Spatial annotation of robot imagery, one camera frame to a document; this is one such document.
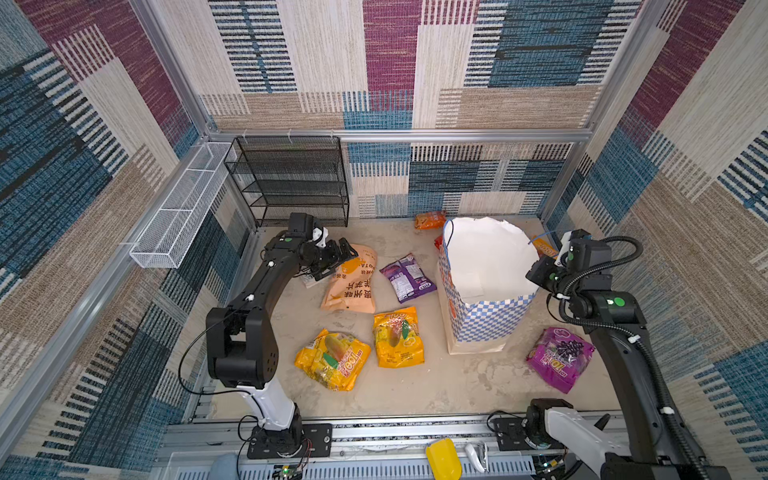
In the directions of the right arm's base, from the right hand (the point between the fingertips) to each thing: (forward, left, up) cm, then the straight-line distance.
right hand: (532, 269), depth 74 cm
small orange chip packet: (+39, +19, -22) cm, 49 cm away
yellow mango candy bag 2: (-8, +33, -21) cm, 40 cm away
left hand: (+13, +47, -8) cm, 49 cm away
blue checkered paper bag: (+9, +4, -25) cm, 26 cm away
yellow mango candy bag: (-13, +51, -20) cm, 56 cm away
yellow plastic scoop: (-36, +24, -25) cm, 50 cm away
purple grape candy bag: (-14, -9, -20) cm, 26 cm away
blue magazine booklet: (+6, +57, -10) cm, 58 cm away
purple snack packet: (+13, +29, -22) cm, 39 cm away
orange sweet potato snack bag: (+10, +47, -22) cm, 52 cm away
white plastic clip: (-35, +17, -24) cm, 46 cm away
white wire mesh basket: (+32, +101, -5) cm, 106 cm away
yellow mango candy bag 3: (+6, -5, +2) cm, 8 cm away
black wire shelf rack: (+47, +68, -6) cm, 83 cm away
